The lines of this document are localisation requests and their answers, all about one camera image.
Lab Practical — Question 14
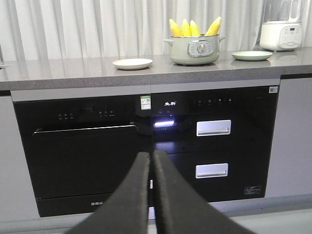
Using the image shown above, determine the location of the lower silver drawer handle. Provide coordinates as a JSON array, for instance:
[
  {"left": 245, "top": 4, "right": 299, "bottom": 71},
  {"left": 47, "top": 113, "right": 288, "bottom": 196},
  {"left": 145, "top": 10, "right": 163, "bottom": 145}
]
[{"left": 195, "top": 163, "right": 229, "bottom": 179}]

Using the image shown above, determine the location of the silver drawer handle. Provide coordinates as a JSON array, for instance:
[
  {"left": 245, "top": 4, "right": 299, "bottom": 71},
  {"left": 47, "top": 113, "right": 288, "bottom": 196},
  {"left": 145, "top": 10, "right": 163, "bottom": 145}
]
[
  {"left": 195, "top": 163, "right": 229, "bottom": 179},
  {"left": 196, "top": 120, "right": 232, "bottom": 137}
]

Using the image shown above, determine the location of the cream white plate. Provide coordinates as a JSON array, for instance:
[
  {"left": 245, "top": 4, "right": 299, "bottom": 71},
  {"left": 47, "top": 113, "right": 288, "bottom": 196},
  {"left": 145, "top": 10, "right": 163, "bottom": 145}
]
[{"left": 113, "top": 58, "right": 153, "bottom": 70}]

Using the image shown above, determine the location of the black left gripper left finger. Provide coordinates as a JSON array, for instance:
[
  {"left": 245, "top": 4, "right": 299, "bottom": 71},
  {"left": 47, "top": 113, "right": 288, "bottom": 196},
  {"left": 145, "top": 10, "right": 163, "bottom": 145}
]
[{"left": 66, "top": 152, "right": 150, "bottom": 234}]

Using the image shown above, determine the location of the white blender appliance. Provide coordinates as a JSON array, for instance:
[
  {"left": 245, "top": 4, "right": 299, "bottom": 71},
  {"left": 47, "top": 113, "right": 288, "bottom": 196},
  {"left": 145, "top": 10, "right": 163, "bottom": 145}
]
[{"left": 259, "top": 0, "right": 304, "bottom": 51}]

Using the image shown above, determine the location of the grey stone countertop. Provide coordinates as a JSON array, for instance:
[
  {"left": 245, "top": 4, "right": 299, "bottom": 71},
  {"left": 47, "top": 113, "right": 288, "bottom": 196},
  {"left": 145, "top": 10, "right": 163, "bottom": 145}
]
[{"left": 0, "top": 47, "right": 312, "bottom": 91}]

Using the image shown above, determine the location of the yellow corn cob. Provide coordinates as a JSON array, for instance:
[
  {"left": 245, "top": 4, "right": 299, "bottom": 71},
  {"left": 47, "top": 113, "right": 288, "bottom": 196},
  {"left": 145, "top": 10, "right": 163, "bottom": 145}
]
[
  {"left": 205, "top": 17, "right": 221, "bottom": 36},
  {"left": 182, "top": 19, "right": 192, "bottom": 37},
  {"left": 190, "top": 20, "right": 201, "bottom": 37},
  {"left": 169, "top": 19, "right": 183, "bottom": 38}
]

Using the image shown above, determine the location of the upper silver drawer handle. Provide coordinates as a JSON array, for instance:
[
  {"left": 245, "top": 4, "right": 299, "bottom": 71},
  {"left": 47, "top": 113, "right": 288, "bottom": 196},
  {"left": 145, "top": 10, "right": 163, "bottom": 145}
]
[{"left": 196, "top": 120, "right": 232, "bottom": 137}]

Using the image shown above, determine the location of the grey cabinet door panel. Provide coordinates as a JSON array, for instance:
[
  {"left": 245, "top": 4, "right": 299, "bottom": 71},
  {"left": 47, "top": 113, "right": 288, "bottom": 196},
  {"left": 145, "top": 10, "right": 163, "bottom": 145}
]
[{"left": 266, "top": 78, "right": 312, "bottom": 197}]

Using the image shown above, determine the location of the black built-in dishwasher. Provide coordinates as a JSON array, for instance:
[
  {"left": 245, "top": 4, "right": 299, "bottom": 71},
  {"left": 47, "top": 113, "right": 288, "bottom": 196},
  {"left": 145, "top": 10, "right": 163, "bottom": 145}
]
[{"left": 12, "top": 86, "right": 152, "bottom": 217}]

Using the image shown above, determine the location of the green electric cooking pot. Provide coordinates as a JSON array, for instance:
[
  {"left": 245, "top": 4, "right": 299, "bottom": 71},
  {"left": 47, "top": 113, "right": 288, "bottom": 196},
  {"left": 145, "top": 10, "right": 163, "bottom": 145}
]
[{"left": 164, "top": 34, "right": 225, "bottom": 65}]

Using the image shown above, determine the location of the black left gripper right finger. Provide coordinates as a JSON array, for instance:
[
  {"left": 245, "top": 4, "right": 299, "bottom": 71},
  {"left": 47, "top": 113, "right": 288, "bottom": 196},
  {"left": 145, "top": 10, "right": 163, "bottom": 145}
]
[{"left": 152, "top": 150, "right": 252, "bottom": 234}]

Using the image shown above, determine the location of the light green plate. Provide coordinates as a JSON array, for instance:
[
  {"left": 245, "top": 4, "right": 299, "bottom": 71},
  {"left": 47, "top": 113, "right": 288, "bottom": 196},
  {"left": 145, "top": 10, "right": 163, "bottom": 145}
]
[{"left": 232, "top": 51, "right": 273, "bottom": 61}]

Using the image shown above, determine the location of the white pleated curtain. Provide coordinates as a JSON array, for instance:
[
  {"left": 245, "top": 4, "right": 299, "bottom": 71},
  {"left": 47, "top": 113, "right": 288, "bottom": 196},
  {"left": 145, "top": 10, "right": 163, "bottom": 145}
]
[{"left": 0, "top": 0, "right": 312, "bottom": 61}]

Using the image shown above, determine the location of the black two-drawer sterilizer cabinet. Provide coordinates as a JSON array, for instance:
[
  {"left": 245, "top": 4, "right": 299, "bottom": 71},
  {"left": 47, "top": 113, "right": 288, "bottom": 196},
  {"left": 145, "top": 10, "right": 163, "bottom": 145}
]
[{"left": 152, "top": 85, "right": 278, "bottom": 202}]

